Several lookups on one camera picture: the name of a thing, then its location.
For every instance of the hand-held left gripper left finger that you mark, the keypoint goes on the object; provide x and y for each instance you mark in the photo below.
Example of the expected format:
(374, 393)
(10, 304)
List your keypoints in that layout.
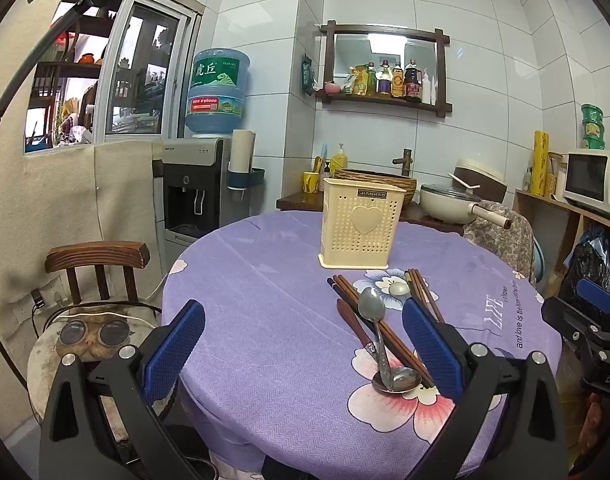
(177, 350)

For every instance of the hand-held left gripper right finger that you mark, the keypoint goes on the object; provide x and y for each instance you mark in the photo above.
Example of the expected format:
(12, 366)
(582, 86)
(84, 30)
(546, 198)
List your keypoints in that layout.
(430, 350)

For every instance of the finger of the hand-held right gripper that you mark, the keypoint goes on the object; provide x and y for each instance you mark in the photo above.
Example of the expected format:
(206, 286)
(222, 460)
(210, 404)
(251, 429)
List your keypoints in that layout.
(595, 292)
(575, 322)

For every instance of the brown wooden chopstick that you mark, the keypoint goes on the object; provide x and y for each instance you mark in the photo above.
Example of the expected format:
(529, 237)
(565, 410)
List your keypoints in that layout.
(346, 290)
(335, 287)
(352, 289)

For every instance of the cream plastic utensil holder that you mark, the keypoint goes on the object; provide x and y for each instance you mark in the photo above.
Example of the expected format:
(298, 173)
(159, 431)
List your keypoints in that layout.
(360, 240)

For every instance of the person's right hand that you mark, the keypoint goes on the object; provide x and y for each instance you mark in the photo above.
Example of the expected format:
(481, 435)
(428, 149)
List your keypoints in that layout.
(602, 425)

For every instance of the black plastic bag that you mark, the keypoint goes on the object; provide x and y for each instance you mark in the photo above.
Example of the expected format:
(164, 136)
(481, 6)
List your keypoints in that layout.
(595, 255)

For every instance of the cat print seat cushion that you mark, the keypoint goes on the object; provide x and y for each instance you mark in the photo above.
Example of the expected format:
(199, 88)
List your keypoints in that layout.
(95, 335)

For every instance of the light wooden shelf unit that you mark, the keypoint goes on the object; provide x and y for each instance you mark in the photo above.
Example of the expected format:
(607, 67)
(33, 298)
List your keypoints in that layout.
(535, 205)

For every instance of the purple floral tablecloth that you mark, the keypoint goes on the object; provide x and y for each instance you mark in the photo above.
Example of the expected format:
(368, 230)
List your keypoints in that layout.
(285, 335)

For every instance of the floral chair cover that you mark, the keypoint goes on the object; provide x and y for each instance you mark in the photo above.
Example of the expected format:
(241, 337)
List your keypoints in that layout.
(500, 240)

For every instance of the white microwave oven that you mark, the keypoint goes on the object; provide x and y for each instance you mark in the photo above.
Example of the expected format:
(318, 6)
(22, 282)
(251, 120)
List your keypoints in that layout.
(590, 175)

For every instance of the glass grain jar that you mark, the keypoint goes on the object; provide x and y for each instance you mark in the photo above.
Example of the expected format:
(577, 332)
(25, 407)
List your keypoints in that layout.
(555, 180)

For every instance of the dark wooden chair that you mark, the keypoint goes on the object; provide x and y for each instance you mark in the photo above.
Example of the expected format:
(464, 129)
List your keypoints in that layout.
(97, 255)

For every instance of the small white bottle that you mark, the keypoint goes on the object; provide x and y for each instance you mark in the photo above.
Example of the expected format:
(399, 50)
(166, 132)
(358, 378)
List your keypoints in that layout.
(526, 180)

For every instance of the yellow patterned roll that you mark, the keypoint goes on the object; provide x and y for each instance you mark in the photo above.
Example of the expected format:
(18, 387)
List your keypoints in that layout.
(539, 165)

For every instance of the cream frying pan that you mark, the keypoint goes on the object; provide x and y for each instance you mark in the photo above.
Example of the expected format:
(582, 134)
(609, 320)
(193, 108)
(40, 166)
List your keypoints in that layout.
(445, 207)

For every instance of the black power plug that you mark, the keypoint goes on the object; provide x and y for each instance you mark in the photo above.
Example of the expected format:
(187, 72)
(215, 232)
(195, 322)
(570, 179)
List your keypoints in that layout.
(37, 299)

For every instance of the brown white rice cooker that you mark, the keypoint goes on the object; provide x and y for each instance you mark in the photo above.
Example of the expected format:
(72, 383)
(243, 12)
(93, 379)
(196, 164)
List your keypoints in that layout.
(485, 180)

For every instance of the glass pan lid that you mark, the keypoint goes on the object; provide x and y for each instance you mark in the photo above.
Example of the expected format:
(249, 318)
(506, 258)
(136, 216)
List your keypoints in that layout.
(447, 191)

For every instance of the green can stack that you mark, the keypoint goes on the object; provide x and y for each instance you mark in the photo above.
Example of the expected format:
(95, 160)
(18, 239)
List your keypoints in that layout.
(592, 125)

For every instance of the grey water dispenser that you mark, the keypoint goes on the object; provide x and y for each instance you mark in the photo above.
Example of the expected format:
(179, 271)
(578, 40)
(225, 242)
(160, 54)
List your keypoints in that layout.
(195, 170)

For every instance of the dark wooden counter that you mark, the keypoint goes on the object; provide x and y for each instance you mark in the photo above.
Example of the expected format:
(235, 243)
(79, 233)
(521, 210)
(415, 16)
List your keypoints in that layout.
(297, 202)

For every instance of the blue cup holder tray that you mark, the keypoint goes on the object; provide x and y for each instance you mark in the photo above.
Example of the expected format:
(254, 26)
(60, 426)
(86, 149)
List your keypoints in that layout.
(255, 176)

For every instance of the bronze faucet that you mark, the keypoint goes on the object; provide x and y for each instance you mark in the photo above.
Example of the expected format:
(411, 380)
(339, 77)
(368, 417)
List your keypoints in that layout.
(407, 160)

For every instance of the yellow cup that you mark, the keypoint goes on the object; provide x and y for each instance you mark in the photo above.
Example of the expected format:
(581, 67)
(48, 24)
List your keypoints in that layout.
(311, 183)

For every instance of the yellow soap pump bottle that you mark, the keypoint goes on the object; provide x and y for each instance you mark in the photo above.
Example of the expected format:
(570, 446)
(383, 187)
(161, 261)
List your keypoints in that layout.
(338, 162)

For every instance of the white spray bottle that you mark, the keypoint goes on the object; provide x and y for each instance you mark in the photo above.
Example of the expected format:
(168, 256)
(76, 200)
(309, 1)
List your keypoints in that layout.
(426, 90)

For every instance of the blue water bottle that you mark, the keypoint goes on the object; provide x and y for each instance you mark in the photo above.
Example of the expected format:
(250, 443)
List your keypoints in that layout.
(217, 85)

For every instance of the large soy sauce bottle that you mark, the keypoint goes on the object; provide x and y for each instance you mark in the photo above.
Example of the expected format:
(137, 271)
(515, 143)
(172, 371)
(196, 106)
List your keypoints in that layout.
(412, 82)

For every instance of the amber sauce bottle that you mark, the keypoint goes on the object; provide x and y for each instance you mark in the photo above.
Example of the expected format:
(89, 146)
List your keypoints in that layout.
(397, 82)

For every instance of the dark sauce bottle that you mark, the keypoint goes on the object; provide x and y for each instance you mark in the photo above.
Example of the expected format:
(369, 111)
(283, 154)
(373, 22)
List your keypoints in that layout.
(384, 80)

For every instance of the yellow oil bottle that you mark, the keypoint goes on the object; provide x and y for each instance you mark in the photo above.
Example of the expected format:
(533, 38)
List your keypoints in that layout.
(371, 80)

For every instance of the yellow seasoning packet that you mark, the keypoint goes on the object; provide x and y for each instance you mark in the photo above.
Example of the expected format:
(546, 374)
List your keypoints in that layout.
(359, 82)

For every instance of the sliding glass window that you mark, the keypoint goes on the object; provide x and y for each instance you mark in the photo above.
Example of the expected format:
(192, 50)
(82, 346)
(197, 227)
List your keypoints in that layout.
(116, 60)

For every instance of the green hanging packet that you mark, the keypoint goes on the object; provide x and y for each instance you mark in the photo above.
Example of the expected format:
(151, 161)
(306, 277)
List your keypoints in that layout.
(306, 75)

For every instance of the wooden shelf rack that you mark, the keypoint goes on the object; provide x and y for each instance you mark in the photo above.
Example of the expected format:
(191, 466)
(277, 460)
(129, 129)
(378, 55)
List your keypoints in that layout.
(45, 72)

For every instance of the wooden framed mirror shelf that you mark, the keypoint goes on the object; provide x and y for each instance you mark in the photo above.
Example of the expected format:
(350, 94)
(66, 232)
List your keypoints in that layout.
(350, 52)

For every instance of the white wall outlet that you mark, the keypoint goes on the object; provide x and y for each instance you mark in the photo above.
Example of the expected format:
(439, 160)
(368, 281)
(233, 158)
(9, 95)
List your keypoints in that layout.
(55, 290)

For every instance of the beige wall cover cloth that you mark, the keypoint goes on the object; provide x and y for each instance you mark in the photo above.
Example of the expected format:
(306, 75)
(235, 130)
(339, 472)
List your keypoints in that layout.
(120, 185)

